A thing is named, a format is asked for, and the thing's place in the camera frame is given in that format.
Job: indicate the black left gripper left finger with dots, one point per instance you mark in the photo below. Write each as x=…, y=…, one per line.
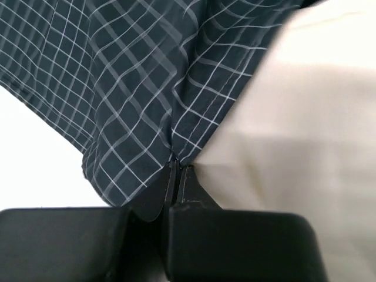
x=89, y=243

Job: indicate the cream white pillow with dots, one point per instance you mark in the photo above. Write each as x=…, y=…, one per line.
x=301, y=136

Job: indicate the dark plaid pillowcase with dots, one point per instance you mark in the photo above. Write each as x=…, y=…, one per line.
x=134, y=85

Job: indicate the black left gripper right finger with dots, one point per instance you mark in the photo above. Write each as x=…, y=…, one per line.
x=208, y=243

